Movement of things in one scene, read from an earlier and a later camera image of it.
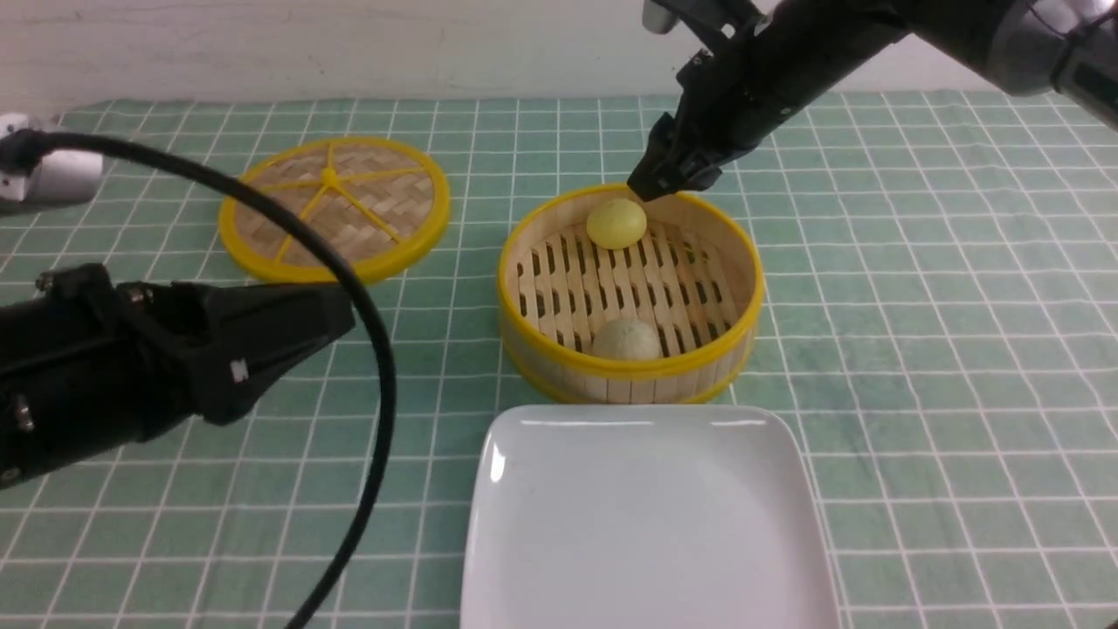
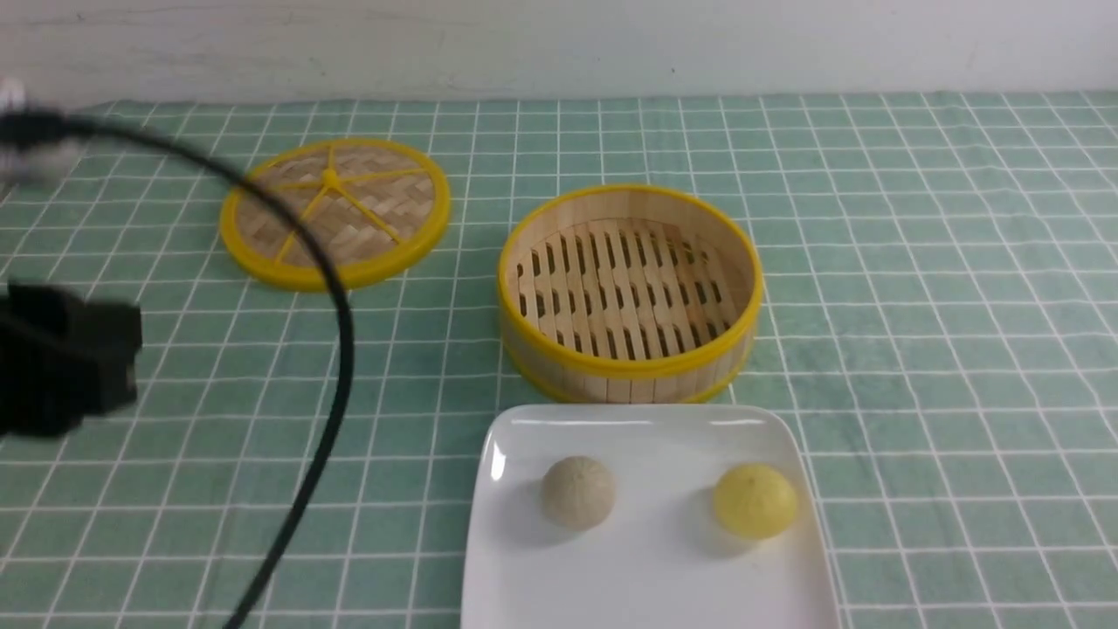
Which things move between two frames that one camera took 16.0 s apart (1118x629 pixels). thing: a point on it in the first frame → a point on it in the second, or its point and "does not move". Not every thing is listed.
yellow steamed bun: (616, 224) → (755, 501)
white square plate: (643, 516) does not move
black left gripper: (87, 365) → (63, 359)
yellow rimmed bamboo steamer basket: (695, 276) does not move
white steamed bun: (626, 339) → (578, 493)
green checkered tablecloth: (941, 296) does not move
